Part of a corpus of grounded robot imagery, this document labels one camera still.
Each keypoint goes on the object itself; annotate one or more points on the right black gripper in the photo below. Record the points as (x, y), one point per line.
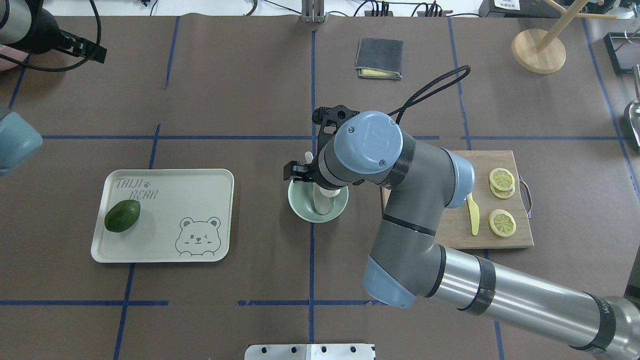
(298, 171)

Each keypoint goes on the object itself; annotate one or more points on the white ceramic spoon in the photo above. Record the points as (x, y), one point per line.
(321, 204)

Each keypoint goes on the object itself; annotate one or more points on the white steamed bun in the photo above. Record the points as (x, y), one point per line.
(329, 193)

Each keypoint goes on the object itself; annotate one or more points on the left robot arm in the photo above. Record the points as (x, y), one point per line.
(26, 26)

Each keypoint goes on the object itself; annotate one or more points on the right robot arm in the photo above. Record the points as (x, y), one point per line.
(406, 263)

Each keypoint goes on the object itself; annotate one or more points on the light green bowl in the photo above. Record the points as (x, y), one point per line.
(300, 197)

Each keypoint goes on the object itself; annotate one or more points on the pink bowl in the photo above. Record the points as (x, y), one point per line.
(12, 53)

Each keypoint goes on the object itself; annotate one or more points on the white bear print tray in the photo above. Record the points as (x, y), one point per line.
(186, 216)

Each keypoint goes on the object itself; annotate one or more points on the folded grey cloth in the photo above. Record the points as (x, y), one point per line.
(379, 58)

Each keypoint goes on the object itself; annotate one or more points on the yellow plastic knife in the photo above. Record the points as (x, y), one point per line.
(474, 214)

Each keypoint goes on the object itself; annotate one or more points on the white mounting plate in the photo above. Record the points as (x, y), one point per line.
(311, 351)

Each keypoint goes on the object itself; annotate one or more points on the green avocado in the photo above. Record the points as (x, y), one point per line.
(122, 216)

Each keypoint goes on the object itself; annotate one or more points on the upper lemon slice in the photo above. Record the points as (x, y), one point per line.
(501, 179)

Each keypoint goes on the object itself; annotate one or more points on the lemon slice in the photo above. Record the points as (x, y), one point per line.
(502, 223)
(502, 194)
(501, 179)

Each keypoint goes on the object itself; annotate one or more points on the middle lemon slice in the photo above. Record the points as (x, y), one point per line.
(502, 194)

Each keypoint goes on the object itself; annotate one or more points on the lower lemon slice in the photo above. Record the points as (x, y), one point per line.
(502, 223)

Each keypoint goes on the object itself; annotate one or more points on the wooden mug tree stand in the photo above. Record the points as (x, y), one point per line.
(540, 51)

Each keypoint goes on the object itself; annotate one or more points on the black tray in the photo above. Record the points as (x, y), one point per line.
(624, 55)

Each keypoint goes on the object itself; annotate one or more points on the metal scoop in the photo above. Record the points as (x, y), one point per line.
(632, 110)

